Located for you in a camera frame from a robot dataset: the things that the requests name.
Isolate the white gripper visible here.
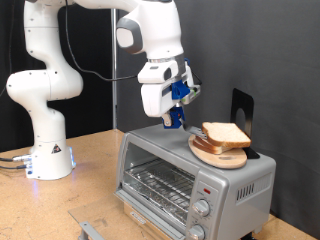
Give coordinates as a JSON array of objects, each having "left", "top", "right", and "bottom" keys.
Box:
[{"left": 139, "top": 64, "right": 195, "bottom": 129}]

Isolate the metal spatula with blue block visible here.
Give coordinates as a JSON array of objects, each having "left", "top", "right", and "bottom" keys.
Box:
[{"left": 162, "top": 106, "right": 210, "bottom": 141}]

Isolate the glass oven door with handle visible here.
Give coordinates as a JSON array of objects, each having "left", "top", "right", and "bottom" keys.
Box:
[{"left": 68, "top": 189, "right": 188, "bottom": 240}]

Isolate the silver toaster oven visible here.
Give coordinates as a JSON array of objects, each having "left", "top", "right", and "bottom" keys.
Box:
[{"left": 114, "top": 121, "right": 277, "bottom": 240}]

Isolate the silver oven knob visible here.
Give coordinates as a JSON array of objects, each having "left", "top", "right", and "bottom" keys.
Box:
[
  {"left": 187, "top": 223, "right": 206, "bottom": 240},
  {"left": 192, "top": 198, "right": 211, "bottom": 218}
]

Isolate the wooden box under oven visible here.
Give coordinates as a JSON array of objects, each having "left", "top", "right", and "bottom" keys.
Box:
[{"left": 123, "top": 201, "right": 169, "bottom": 240}]

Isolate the vertical metal pole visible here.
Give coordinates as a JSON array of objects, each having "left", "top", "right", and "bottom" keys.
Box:
[{"left": 110, "top": 8, "right": 119, "bottom": 130}]

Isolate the round wooden board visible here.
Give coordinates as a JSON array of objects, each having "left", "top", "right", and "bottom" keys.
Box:
[{"left": 187, "top": 133, "right": 248, "bottom": 170}]

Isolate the black metal bookend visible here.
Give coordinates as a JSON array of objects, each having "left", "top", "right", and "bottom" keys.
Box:
[{"left": 229, "top": 87, "right": 261, "bottom": 160}]

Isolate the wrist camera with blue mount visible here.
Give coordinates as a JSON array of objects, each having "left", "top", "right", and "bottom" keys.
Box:
[{"left": 171, "top": 79, "right": 202, "bottom": 106}]

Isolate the wire oven rack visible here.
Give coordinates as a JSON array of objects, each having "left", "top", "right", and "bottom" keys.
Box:
[{"left": 124, "top": 159, "right": 196, "bottom": 225}]

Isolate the black camera cable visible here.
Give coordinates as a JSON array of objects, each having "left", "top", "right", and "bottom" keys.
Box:
[{"left": 64, "top": 0, "right": 203, "bottom": 87}]

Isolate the black base cable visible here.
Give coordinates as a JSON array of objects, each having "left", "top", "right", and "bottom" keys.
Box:
[
  {"left": 0, "top": 153, "right": 33, "bottom": 164},
  {"left": 0, "top": 163, "right": 30, "bottom": 171}
]

